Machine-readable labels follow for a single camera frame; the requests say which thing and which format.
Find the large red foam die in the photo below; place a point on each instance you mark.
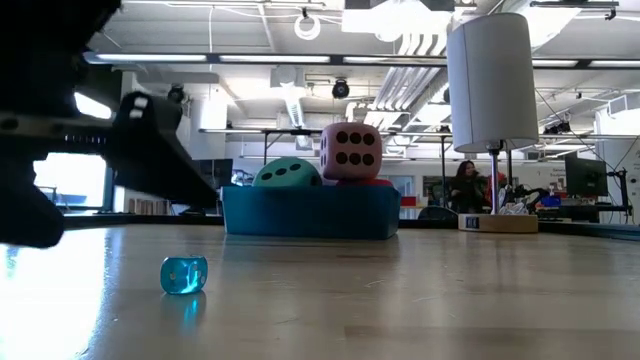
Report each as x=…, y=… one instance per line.
x=365, y=182

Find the person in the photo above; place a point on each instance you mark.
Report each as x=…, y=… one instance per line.
x=467, y=187

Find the dark computer monitor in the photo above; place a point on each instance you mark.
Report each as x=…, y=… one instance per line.
x=215, y=172

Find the blue plastic bin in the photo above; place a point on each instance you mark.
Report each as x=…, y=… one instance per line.
x=310, y=212

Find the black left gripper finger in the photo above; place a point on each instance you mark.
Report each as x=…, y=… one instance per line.
x=160, y=160
x=25, y=210

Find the small blue translucent die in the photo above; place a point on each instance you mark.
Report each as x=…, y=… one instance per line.
x=183, y=275

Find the large green foam die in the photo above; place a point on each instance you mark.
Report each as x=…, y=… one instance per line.
x=287, y=172

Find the black metal stand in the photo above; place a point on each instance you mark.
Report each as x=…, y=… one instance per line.
x=300, y=132

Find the black dome camera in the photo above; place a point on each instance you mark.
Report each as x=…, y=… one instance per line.
x=175, y=94
x=340, y=89

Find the black computer monitor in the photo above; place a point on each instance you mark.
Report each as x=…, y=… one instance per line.
x=585, y=177

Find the large pink foam die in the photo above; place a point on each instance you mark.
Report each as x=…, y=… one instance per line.
x=351, y=152

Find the white shade table lamp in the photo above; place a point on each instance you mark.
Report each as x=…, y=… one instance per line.
x=492, y=80

